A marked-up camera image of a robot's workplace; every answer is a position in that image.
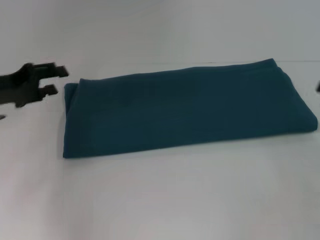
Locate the blue t-shirt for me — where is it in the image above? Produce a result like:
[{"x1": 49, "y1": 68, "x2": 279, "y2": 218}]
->
[{"x1": 62, "y1": 58, "x2": 318, "y2": 160}]

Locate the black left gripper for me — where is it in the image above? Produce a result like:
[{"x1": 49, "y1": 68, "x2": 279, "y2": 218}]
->
[{"x1": 0, "y1": 62, "x2": 70, "y2": 109}]

